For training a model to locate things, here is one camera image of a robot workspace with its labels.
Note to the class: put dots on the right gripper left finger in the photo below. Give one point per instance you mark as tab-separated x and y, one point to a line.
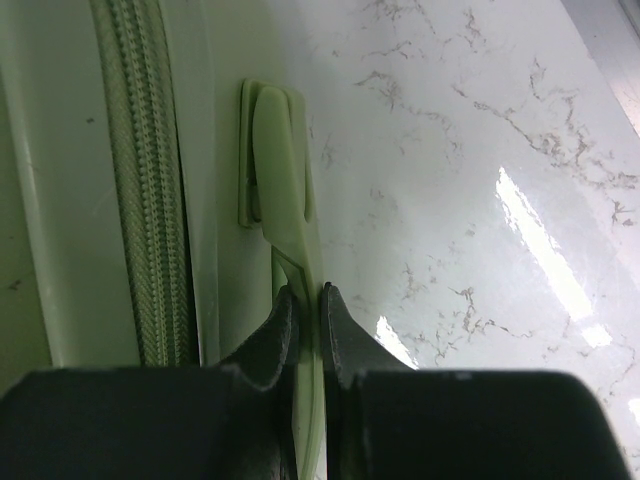
229	421

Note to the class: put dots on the green suitcase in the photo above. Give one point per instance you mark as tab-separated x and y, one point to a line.
157	191

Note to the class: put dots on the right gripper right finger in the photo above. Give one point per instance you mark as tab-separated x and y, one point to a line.
386	420

